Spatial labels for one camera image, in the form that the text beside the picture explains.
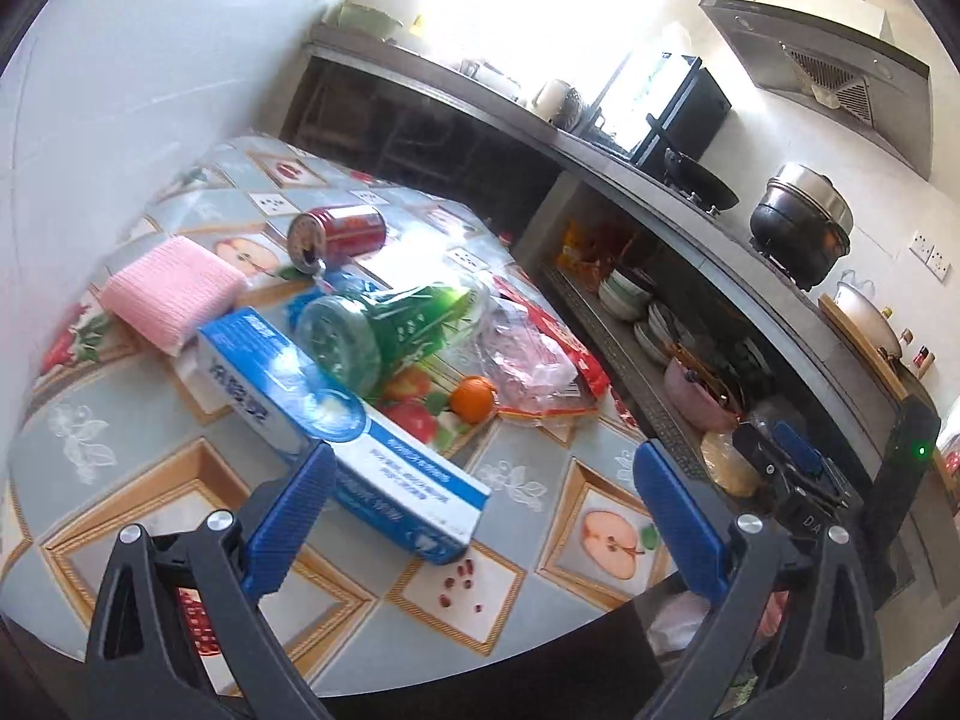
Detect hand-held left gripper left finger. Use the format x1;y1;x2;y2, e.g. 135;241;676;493
85;441;338;720

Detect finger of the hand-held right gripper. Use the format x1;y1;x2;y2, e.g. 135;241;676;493
772;420;856;503
731;424;796;503

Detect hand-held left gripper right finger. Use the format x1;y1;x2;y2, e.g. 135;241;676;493
632;439;886;720

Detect blue white cardboard box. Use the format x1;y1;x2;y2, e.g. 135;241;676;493
196;306;492;565

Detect red snack packet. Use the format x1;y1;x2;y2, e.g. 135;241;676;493
491;274;608;421

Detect green label plastic bottle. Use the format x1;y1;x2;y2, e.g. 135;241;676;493
296;281;492;395

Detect small orange fruit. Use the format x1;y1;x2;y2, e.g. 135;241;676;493
450;376;498;425

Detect clear plastic bag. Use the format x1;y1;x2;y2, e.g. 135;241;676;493
465;292;582;413

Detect blue wrapper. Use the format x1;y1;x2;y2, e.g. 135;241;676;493
319;268;387;301

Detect pink knitted cloth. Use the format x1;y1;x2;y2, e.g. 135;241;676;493
97;235;248;357

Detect red drink can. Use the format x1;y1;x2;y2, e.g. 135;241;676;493
287;205;387;275

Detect clear bag of yellow flour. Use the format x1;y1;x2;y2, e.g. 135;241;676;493
701;431;762;497

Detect pink plastic basin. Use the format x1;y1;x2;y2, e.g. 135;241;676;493
664;356;743;432

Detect crumpled pale plastic bag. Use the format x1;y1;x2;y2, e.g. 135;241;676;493
645;592;702;653

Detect wooden cutting board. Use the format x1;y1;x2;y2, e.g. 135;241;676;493
817;294;912;398

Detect perforated metal shelf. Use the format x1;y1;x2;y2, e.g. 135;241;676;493
540;262;721;466

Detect white enamel basin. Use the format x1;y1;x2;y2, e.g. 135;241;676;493
832;277;905;361

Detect stack of plates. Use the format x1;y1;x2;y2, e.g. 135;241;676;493
634;302;691;365

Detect fruit print tablecloth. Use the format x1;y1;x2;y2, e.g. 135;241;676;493
7;136;676;698

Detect stack of bowls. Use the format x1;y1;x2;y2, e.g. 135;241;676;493
598;270;652;321

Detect black pot with steel lid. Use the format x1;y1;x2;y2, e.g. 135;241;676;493
748;163;856;290

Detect orange snack packets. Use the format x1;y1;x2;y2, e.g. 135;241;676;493
555;221;616;278

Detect black wok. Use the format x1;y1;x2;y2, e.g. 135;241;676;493
664;148;742;215

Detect grey kitchen counter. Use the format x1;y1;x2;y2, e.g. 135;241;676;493
281;22;946;616

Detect steel range hood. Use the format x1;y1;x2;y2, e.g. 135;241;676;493
699;0;935;181

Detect white jar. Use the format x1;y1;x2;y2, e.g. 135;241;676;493
532;79;575;125

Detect green basin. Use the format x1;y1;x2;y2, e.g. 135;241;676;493
337;4;410;42

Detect white wall socket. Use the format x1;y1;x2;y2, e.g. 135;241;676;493
909;231;953;277

